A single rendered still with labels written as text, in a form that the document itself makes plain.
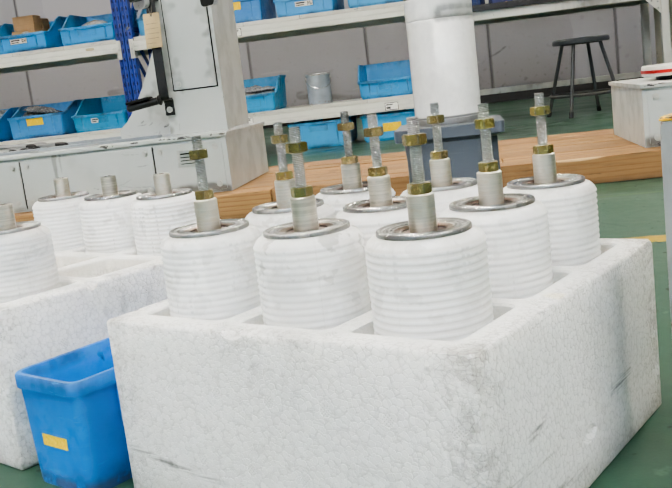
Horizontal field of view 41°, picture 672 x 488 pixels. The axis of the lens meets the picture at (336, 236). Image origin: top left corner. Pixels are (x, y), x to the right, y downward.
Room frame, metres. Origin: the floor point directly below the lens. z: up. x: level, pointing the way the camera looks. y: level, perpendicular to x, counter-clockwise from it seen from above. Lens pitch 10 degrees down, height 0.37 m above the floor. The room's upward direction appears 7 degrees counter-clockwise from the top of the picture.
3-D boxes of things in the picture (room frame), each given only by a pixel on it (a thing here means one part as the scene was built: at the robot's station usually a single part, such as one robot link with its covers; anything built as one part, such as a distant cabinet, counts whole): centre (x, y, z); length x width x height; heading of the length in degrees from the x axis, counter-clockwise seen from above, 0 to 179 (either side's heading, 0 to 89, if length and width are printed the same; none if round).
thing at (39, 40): (5.94, 1.77, 0.90); 0.50 x 0.38 x 0.21; 172
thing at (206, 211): (0.84, 0.12, 0.26); 0.02 x 0.02 x 0.03
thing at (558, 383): (0.86, -0.05, 0.09); 0.39 x 0.39 x 0.18; 52
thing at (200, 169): (0.84, 0.12, 0.30); 0.01 x 0.01 x 0.08
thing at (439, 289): (0.69, -0.07, 0.16); 0.10 x 0.10 x 0.18
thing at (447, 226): (0.69, -0.07, 0.25); 0.08 x 0.08 x 0.01
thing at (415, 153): (0.69, -0.07, 0.30); 0.01 x 0.01 x 0.08
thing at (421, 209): (0.69, -0.07, 0.26); 0.02 x 0.02 x 0.03
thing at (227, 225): (0.84, 0.12, 0.25); 0.08 x 0.08 x 0.01
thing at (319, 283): (0.77, 0.02, 0.16); 0.10 x 0.10 x 0.18
